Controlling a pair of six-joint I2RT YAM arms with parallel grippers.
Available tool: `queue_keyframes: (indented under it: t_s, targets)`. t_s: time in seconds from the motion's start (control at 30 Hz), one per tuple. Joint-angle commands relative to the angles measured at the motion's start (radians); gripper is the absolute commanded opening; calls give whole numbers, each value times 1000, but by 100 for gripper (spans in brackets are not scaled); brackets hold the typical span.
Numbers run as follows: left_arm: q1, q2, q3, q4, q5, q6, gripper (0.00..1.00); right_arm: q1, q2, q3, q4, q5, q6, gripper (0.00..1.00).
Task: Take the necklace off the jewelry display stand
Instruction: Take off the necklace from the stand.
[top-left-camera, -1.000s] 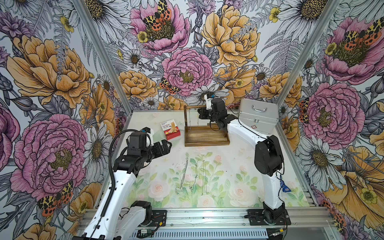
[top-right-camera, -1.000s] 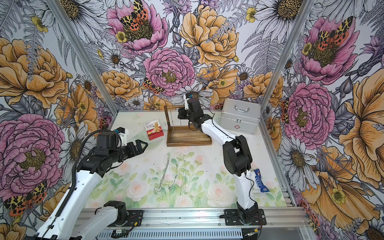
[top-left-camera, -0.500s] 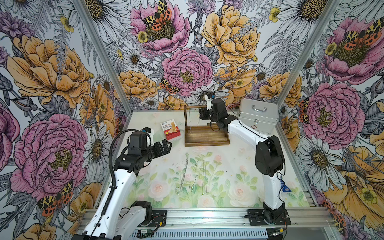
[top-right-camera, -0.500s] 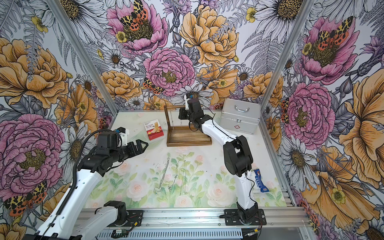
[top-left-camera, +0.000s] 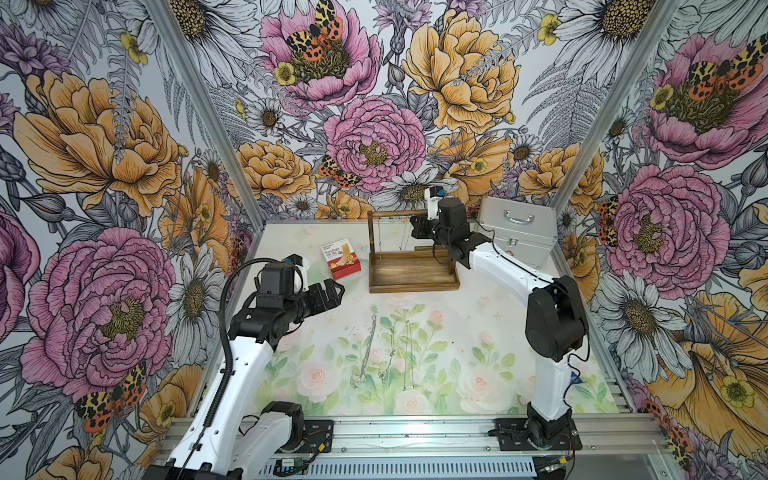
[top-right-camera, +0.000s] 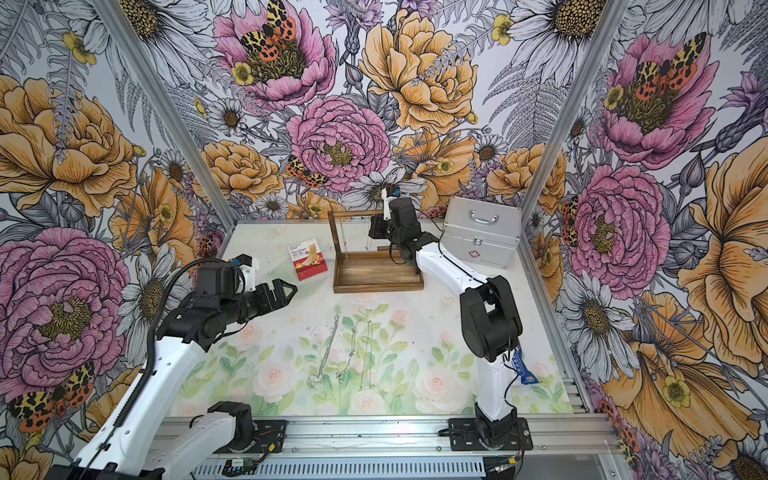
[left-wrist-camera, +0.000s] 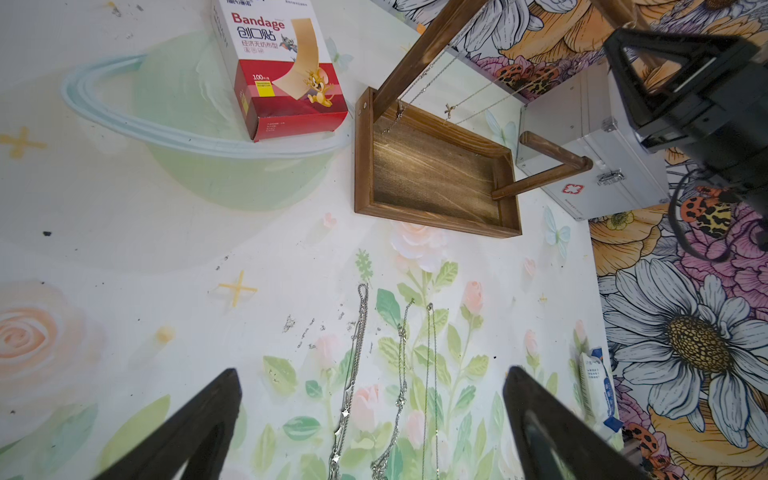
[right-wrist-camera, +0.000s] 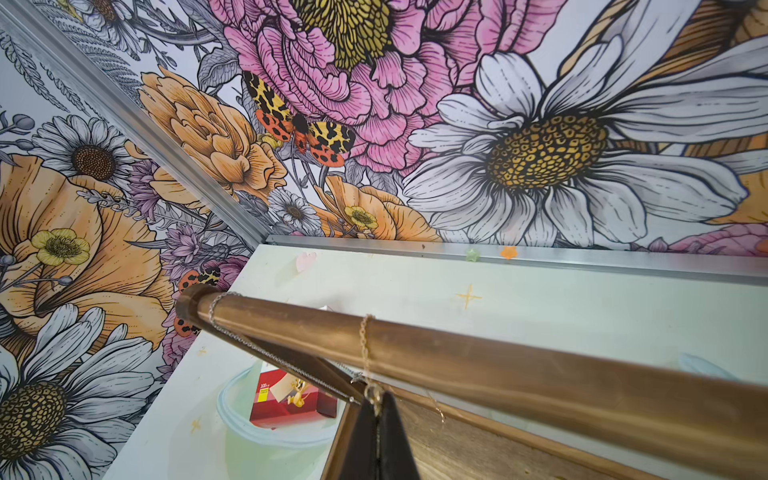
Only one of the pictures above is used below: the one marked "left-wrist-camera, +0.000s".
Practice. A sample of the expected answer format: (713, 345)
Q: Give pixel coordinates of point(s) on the red white small box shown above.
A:
(283, 77)

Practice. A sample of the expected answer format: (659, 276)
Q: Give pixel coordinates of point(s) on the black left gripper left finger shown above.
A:
(193, 443)

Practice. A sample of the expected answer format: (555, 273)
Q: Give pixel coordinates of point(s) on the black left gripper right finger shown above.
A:
(547, 434)

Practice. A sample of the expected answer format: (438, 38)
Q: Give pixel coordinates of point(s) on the silver metal first-aid case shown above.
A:
(585, 115)

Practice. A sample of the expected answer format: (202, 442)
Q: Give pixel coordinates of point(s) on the wooden jewelry display stand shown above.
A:
(418, 157)

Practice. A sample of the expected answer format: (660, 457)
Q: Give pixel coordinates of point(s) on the white blue tube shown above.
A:
(598, 395)

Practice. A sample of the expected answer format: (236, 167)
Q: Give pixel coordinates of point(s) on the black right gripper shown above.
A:
(704, 94)

